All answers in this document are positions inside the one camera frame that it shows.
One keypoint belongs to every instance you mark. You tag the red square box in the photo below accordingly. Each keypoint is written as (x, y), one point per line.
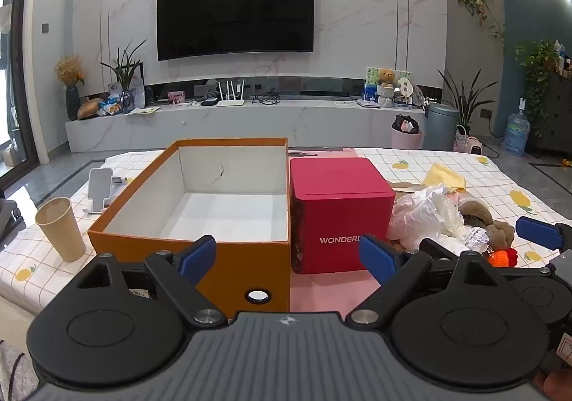
(339, 213)

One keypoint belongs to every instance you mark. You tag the green picture card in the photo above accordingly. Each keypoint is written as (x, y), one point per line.
(372, 77)

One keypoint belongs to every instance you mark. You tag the marble television console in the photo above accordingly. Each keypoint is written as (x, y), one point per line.
(250, 124)

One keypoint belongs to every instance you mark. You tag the pink waste bin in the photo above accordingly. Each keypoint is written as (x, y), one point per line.
(406, 137)

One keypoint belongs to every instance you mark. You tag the blue water jug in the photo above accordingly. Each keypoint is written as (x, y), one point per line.
(516, 135)

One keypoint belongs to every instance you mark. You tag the tan paper cup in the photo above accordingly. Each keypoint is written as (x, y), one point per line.
(60, 229)

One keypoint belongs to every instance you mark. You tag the grey trash can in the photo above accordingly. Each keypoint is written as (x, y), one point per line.
(441, 126)

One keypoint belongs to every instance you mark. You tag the black wall television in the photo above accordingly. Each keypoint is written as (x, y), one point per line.
(234, 10)

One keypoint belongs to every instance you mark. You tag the dark vase with dried flowers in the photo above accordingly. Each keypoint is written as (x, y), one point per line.
(73, 104)

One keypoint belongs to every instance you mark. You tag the round paper fan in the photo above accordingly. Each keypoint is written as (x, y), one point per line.
(405, 87)

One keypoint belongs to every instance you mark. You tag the white router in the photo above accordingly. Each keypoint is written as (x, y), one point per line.
(230, 99)

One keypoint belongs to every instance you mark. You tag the white plastic bag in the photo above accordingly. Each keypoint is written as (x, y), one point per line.
(137, 92)

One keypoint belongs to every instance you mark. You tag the pink woven basket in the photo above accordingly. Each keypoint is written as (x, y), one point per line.
(460, 142)

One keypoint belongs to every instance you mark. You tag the long-leaf potted plant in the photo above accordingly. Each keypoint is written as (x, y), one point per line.
(467, 101)

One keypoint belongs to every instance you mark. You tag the clear plastic bag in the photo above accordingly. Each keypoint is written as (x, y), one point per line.
(422, 215)

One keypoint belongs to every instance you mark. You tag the hanging vine plant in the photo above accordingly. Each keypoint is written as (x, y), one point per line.
(480, 8)

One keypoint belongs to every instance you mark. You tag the orange cardboard box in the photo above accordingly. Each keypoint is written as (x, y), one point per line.
(250, 267)

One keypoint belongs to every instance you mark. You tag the golden gourd ornament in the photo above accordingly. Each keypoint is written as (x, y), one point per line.
(89, 108)

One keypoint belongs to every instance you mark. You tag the brown braided plush toy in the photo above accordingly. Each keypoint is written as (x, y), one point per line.
(480, 213)

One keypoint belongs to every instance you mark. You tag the pink photo card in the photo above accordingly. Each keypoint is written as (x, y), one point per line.
(176, 97)

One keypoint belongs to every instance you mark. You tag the small teddy bear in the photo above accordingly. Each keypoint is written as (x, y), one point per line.
(387, 86)

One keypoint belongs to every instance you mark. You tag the leafy pothos plant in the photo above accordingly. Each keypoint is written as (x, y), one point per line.
(538, 66)

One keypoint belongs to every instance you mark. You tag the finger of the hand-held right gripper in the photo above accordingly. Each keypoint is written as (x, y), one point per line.
(538, 232)
(435, 249)

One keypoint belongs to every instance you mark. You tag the yellow cloth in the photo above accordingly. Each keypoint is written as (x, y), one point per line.
(444, 177)

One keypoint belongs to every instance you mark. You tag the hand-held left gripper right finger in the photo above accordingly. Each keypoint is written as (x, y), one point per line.
(380, 260)

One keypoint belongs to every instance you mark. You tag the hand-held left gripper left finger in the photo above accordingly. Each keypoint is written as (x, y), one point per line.
(199, 256)

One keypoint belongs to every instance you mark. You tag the pink space heater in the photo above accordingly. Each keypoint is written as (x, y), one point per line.
(476, 146)

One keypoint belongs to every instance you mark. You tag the lemon print checked blanket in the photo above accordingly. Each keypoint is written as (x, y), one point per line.
(482, 177)

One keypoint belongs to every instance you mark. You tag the dark drawer cabinet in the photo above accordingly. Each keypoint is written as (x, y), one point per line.
(558, 115)

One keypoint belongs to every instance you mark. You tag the orange crochet toy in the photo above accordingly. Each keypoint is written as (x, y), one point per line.
(500, 258)

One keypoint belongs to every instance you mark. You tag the potted plant with thin leaves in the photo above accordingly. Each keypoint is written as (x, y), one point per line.
(125, 70)

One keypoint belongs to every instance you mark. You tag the white phone stand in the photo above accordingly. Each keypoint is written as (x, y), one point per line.
(99, 189)

